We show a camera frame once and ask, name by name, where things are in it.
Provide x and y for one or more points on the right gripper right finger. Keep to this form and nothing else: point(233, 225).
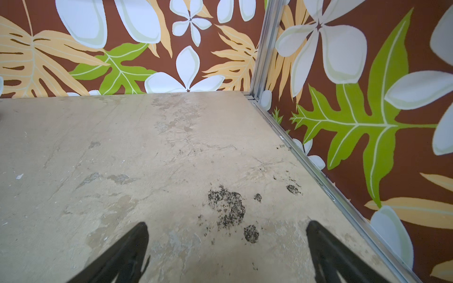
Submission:
point(334, 262)

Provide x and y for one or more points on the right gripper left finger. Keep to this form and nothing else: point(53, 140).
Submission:
point(123, 262)

